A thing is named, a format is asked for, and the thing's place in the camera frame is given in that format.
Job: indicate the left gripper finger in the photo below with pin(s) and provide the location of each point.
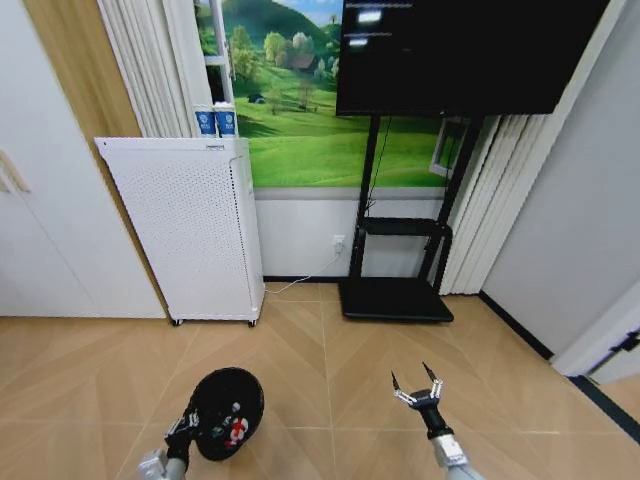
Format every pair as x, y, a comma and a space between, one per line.
173, 430
192, 420

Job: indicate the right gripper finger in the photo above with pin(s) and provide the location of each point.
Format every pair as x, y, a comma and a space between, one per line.
434, 384
401, 393

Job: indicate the black round trash bin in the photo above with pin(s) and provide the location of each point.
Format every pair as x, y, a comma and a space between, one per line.
222, 395

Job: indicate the black TV floor stand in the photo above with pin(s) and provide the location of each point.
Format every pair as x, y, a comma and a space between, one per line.
400, 300

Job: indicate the red and white wrapper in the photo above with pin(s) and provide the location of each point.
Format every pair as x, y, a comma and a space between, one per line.
236, 431

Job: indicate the white door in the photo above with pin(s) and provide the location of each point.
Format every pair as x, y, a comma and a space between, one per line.
600, 340

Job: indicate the cream pleated curtain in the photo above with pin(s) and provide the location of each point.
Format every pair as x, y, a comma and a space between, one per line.
485, 210
150, 65

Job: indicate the white perforated air purifier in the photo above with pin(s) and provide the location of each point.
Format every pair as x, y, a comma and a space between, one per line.
195, 225

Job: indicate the black door hinge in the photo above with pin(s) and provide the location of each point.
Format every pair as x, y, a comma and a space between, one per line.
628, 344

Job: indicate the white window sash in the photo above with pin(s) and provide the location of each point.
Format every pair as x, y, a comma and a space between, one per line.
220, 50
442, 150

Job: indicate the white wardrobe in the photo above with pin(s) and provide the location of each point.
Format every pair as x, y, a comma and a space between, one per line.
45, 200

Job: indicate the large black TV screen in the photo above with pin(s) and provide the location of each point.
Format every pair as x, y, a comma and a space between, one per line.
450, 55

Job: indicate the white wall socket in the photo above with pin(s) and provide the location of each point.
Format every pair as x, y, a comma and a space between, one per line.
339, 243

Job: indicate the green landscape wall poster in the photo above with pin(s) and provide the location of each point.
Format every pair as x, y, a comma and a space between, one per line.
295, 125

